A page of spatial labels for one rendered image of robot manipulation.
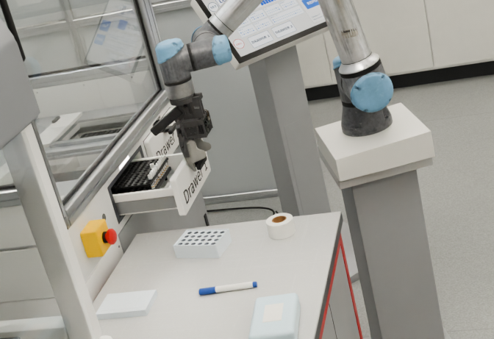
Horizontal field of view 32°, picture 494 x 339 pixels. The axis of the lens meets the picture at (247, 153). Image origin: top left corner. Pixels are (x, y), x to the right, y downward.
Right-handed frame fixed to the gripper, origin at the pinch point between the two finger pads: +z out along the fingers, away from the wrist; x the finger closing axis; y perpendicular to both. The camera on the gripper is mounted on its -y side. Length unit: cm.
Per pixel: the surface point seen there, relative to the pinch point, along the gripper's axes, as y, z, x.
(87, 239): -18.2, 1.0, -36.6
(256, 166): -31, 74, 166
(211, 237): 8.0, 11.4, -22.7
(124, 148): -20.3, -6.2, 3.9
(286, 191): -1, 57, 97
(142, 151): -20.0, -0.4, 14.2
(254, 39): 4, -10, 84
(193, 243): 3.9, 11.2, -25.5
